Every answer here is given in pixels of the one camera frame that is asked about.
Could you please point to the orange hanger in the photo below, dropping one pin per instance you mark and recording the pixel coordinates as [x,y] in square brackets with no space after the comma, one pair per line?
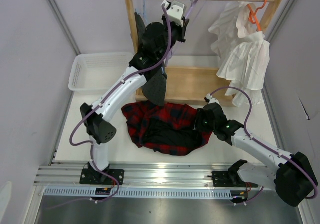
[252,18]

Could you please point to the white plastic basket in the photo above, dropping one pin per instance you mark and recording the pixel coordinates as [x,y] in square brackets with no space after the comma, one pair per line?
[97,73]

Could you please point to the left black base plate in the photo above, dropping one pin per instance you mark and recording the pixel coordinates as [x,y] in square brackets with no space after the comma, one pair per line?
[92,177]

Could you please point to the red plaid skirt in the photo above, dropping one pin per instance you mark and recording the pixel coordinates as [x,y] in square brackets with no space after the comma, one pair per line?
[167,129]

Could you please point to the grey dotted garment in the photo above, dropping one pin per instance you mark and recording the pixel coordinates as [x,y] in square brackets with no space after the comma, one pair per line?
[154,90]

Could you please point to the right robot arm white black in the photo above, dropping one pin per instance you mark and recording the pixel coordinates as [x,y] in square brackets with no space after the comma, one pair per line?
[290,175]

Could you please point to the wooden clothes rack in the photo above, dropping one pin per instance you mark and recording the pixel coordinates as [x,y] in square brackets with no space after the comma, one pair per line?
[191,84]

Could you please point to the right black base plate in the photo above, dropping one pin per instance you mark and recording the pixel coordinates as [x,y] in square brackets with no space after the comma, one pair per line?
[226,179]

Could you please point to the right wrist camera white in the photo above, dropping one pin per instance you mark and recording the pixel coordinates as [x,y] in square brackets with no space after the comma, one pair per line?
[211,102]

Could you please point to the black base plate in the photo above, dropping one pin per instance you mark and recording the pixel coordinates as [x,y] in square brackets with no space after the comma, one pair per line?
[226,179]
[92,177]

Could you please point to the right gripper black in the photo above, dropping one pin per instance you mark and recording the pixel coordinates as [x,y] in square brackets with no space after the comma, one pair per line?
[197,123]

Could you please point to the light blue hanger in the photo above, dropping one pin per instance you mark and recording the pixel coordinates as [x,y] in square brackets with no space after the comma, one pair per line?
[143,4]

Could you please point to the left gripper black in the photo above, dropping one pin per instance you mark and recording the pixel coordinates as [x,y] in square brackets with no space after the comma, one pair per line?
[182,30]

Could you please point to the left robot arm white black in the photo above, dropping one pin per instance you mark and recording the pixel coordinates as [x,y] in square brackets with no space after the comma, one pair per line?
[97,116]

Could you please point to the white slotted cable duct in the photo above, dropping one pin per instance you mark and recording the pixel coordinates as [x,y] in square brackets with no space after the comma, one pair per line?
[220,194]

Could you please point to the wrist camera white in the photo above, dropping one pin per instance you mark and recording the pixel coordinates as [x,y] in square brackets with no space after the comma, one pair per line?
[175,12]
[211,102]

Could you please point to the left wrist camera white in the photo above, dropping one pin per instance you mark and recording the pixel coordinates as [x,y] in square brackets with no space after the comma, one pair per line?
[175,12]

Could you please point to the aluminium mounting rail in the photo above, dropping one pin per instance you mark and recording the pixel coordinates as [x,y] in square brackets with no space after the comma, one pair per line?
[135,174]

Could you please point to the white pleated garment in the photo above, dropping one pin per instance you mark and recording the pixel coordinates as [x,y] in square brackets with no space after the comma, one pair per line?
[243,53]

